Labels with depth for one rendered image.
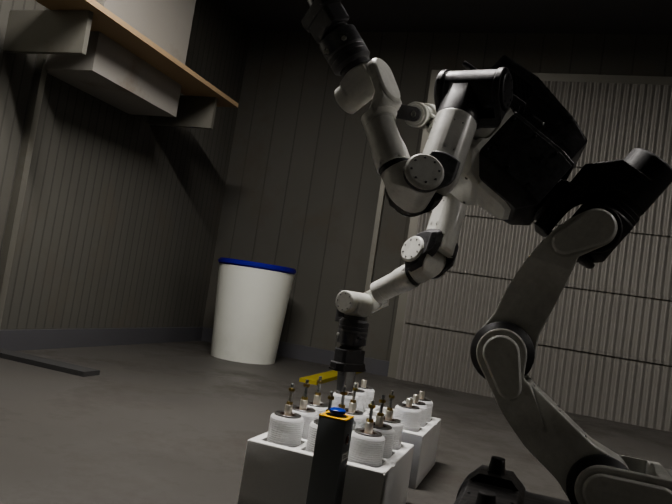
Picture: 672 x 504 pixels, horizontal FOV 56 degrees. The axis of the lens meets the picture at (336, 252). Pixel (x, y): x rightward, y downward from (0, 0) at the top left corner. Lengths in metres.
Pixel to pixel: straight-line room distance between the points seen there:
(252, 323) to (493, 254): 1.90
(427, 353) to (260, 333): 1.32
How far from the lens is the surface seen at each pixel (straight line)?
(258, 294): 4.59
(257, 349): 4.66
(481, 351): 1.48
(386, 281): 1.77
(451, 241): 1.72
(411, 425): 2.26
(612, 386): 4.97
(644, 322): 4.98
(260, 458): 1.79
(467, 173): 1.49
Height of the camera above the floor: 0.62
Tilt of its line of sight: 3 degrees up
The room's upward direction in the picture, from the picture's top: 9 degrees clockwise
